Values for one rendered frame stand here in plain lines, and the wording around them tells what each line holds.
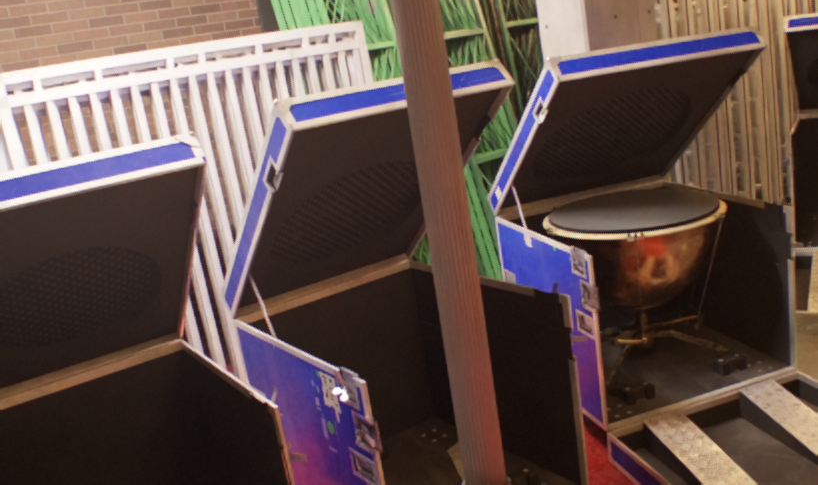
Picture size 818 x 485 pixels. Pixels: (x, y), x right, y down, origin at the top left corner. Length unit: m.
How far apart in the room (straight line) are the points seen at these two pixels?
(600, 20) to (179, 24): 2.60
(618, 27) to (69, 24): 3.18
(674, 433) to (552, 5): 2.39
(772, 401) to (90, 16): 4.24
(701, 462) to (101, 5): 4.10
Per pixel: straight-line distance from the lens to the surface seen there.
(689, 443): 3.57
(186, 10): 5.39
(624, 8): 4.79
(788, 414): 3.82
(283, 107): 2.39
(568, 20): 4.57
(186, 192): 2.44
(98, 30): 5.18
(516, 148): 3.78
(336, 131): 2.52
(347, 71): 4.59
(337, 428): 2.67
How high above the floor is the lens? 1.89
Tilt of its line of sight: 14 degrees down
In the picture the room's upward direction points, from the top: 9 degrees counter-clockwise
